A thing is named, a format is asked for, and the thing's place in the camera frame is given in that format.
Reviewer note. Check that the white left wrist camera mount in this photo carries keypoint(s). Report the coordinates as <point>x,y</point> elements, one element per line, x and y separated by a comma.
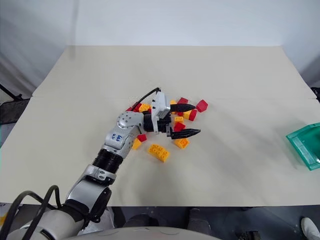
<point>162,102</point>

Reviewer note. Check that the white shoe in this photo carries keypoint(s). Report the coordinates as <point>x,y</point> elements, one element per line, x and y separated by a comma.
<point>311,227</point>

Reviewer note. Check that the red flat block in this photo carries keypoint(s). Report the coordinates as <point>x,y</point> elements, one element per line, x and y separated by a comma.
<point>182,100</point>

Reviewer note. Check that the black object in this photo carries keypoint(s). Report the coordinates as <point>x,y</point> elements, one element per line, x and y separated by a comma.
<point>316,93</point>

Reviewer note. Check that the small red sloped block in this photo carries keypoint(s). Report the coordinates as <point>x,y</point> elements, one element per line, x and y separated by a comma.
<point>141,137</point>

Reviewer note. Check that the yellow narrow block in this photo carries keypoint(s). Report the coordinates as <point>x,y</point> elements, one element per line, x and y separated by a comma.
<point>186,115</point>

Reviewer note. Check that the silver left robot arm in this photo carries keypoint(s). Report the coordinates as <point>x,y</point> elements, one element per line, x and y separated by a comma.
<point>120,140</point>

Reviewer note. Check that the red rounded block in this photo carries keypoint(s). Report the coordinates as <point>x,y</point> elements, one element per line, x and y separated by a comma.
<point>192,115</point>

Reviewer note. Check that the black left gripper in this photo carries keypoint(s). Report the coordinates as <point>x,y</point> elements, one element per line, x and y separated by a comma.
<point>164,125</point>

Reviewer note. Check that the yellow four-stud block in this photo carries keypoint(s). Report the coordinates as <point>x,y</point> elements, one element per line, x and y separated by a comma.
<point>182,143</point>

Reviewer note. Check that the red square block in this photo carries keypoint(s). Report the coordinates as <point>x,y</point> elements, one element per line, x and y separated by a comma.
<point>179,126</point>

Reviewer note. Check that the yellow sloped block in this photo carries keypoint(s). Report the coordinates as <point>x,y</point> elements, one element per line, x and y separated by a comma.
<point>136,145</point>

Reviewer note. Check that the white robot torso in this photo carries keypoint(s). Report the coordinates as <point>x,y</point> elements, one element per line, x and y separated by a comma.
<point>50,227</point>

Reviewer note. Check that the large yellow eight-stud block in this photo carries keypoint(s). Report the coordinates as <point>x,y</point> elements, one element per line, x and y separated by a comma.
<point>158,152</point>

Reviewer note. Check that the black fabric case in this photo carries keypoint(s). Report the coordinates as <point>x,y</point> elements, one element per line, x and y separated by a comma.
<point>13,111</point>

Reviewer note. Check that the small yellow block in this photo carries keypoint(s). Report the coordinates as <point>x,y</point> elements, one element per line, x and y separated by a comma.
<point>173,102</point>

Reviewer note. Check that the teal plastic bin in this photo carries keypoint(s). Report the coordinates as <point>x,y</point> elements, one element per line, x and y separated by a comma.
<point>303,145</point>

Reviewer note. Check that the yellow object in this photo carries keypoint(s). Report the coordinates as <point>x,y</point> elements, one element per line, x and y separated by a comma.
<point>2,218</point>

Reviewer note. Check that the black stand bar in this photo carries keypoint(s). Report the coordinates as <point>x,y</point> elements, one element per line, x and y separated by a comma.
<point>10,92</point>

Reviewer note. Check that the yellow studded block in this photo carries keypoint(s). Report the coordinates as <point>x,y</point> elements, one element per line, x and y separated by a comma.
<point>144,107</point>
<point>179,119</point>

